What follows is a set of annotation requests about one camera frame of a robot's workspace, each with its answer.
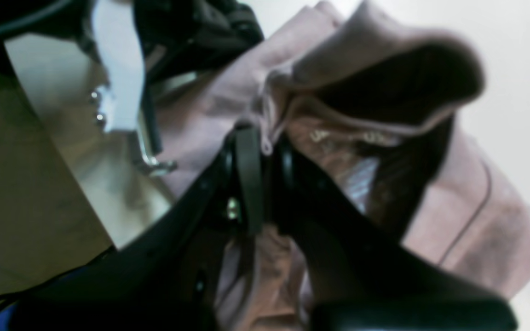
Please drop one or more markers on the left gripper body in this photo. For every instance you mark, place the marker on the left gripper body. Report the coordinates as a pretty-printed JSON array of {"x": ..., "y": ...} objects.
[{"x": 198, "y": 35}]

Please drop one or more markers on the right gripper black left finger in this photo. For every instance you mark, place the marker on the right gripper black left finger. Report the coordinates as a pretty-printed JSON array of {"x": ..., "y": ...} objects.
[{"x": 167, "y": 279}]

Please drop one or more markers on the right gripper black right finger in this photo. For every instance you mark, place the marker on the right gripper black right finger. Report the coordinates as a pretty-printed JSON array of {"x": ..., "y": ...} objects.
[{"x": 361, "y": 279}]

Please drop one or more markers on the mauve t-shirt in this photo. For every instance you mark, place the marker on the mauve t-shirt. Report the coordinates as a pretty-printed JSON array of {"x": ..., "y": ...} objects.
[{"x": 373, "y": 104}]

